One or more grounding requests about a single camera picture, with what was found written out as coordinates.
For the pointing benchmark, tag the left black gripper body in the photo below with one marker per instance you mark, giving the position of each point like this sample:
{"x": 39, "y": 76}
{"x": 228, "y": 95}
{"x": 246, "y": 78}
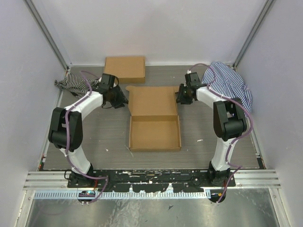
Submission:
{"x": 112, "y": 101}

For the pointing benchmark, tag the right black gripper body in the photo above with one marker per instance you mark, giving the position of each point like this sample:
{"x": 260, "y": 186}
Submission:
{"x": 183, "y": 96}

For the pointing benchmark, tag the cardboard box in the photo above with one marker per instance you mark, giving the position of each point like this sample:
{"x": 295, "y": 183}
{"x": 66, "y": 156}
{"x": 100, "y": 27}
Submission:
{"x": 154, "y": 121}
{"x": 128, "y": 69}

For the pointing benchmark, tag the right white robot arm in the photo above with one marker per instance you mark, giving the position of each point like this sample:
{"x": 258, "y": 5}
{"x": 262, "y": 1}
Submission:
{"x": 229, "y": 122}

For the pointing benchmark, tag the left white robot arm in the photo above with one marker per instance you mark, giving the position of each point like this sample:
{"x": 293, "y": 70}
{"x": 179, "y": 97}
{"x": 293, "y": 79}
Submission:
{"x": 66, "y": 130}

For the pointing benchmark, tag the folded closed cardboard box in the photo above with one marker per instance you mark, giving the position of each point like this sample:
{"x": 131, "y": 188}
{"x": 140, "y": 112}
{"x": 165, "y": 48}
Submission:
{"x": 128, "y": 69}

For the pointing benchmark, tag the black white striped cloth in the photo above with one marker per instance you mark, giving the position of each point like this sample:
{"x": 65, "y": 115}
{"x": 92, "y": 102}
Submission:
{"x": 76, "y": 85}

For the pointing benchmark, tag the blue white striped cloth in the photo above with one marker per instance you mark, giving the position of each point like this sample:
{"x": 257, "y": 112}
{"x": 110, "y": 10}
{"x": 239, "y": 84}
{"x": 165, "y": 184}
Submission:
{"x": 227, "y": 82}

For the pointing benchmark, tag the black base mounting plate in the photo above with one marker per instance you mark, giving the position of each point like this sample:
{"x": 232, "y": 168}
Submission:
{"x": 152, "y": 180}

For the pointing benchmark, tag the right aluminium frame post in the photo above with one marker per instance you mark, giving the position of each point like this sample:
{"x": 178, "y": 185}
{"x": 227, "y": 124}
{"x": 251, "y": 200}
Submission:
{"x": 253, "y": 32}

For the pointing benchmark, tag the aluminium frame post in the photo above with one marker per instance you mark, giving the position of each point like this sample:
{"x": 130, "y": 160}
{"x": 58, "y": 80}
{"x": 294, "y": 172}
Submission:
{"x": 46, "y": 33}
{"x": 253, "y": 32}

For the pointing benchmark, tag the aluminium front rail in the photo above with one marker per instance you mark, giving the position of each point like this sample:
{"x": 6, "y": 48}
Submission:
{"x": 245, "y": 178}

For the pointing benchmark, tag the slotted grey cable duct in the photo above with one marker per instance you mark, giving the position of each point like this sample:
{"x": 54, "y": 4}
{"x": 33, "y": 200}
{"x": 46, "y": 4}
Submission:
{"x": 89, "y": 195}

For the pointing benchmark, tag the left aluminium frame post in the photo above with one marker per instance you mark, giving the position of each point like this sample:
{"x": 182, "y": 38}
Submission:
{"x": 46, "y": 33}

